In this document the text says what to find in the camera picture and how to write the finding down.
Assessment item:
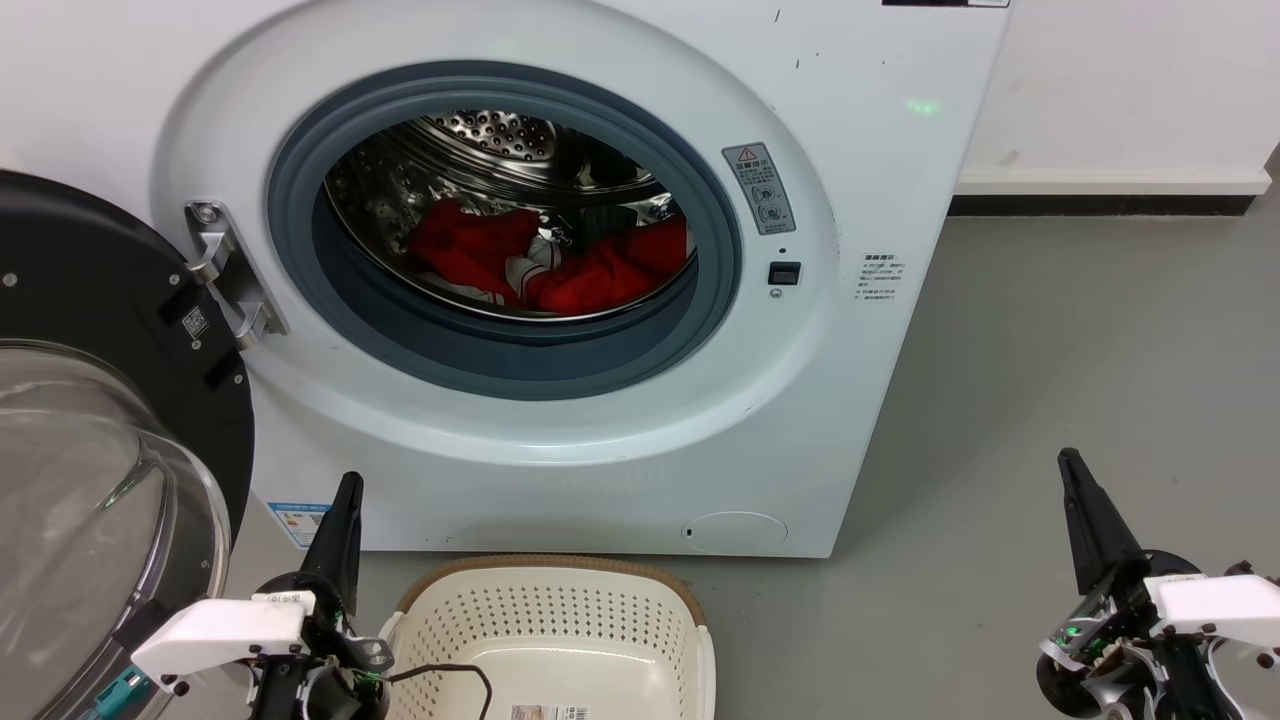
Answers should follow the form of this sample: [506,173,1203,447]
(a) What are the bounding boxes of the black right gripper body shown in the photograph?
[1037,570,1243,720]

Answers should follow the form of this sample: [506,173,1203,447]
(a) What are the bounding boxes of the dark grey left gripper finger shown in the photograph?
[298,472,364,613]

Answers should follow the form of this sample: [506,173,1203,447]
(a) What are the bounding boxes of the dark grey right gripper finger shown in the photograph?
[1058,448,1149,598]

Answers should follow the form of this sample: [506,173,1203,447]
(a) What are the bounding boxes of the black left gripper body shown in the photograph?
[250,575,393,720]

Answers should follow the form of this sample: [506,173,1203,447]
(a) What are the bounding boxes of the red and white garment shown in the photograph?
[405,197,693,317]

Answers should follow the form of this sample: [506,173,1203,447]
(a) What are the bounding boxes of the cream plastic laundry basket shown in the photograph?
[378,555,717,720]

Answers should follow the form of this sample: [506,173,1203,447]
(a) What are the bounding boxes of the black washer door with glass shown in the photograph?
[0,170,256,720]

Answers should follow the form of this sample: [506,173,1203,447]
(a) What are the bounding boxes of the stainless steel washing machine drum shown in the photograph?
[323,110,696,323]

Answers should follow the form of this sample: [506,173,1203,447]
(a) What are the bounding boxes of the blue energy sticker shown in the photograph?
[266,502,333,549]

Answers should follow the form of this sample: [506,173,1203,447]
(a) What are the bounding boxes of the grey rubber door gasket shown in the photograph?
[265,60,743,401]

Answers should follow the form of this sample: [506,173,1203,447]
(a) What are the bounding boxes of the white front-load washing machine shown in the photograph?
[0,0,1013,559]

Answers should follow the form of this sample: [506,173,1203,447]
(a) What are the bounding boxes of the silver door hinge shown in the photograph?
[183,200,291,351]

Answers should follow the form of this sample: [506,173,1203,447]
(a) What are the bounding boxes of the round filter cover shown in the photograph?
[682,511,789,554]

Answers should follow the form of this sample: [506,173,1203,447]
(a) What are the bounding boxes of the grey warning sticker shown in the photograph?
[722,142,798,237]

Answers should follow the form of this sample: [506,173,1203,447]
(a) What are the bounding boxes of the thin black cable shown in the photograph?
[388,663,496,720]

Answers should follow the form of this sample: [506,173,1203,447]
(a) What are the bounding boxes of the teal cable connector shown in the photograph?
[95,670,151,720]

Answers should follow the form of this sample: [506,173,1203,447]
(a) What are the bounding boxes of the white wall baseboard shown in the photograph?
[948,165,1273,217]

